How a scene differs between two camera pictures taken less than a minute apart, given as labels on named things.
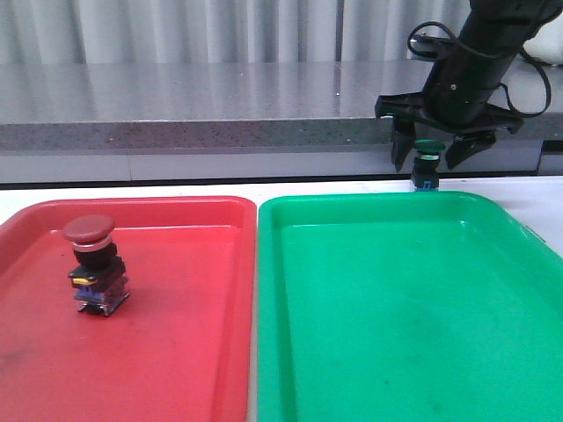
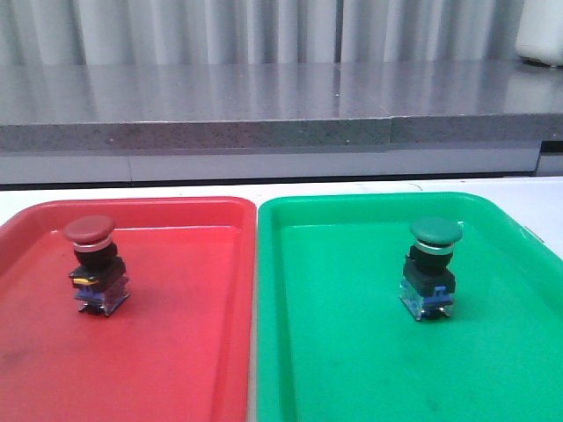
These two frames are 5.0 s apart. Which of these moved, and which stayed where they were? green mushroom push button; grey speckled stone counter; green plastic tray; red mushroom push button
Moved: green mushroom push button
Stayed: grey speckled stone counter; red mushroom push button; green plastic tray
